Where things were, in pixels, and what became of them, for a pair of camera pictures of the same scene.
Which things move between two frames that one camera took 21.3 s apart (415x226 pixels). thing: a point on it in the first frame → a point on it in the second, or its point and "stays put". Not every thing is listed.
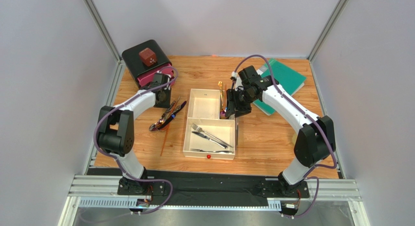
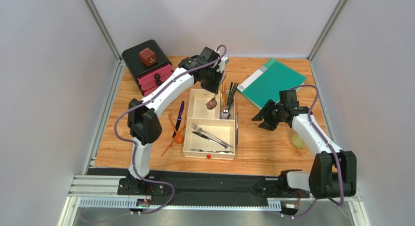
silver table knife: (199, 134) stays put
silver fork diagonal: (200, 130) stays put
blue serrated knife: (173, 116) → (179, 119)
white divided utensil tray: (207, 134) stays put
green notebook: (287, 78) stays put
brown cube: (147, 57) stays put
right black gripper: (238, 104) → (269, 115)
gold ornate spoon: (220, 84) stays put
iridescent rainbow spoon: (153, 126) → (212, 103)
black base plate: (211, 186) stays put
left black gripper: (166, 104) → (214, 87)
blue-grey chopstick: (236, 119) stays put
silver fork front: (222, 151) stays put
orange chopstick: (168, 127) → (173, 141)
